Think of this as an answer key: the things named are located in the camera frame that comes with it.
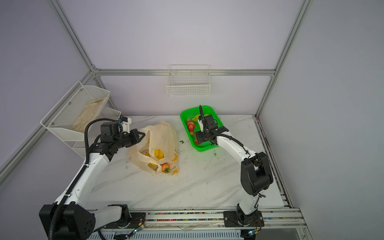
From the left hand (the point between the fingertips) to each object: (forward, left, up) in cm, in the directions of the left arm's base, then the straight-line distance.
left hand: (144, 135), depth 78 cm
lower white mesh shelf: (-7, +28, +8) cm, 30 cm away
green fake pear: (+32, -27, -20) cm, 46 cm away
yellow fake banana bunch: (-11, -9, -3) cm, 14 cm away
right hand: (+8, -31, -9) cm, 33 cm away
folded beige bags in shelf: (+11, +32, +5) cm, 34 cm away
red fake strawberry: (+25, -24, -21) cm, 40 cm away
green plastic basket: (+32, -23, -20) cm, 44 cm away
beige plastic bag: (+2, -8, -3) cm, 9 cm away
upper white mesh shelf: (+6, +39, +6) cm, 40 cm away
